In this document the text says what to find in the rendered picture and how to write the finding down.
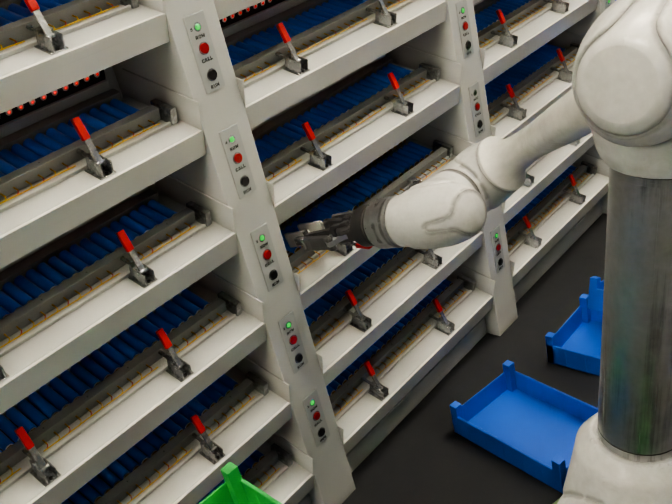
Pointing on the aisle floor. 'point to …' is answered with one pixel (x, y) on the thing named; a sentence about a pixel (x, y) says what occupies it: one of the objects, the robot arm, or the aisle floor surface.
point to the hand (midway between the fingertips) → (305, 234)
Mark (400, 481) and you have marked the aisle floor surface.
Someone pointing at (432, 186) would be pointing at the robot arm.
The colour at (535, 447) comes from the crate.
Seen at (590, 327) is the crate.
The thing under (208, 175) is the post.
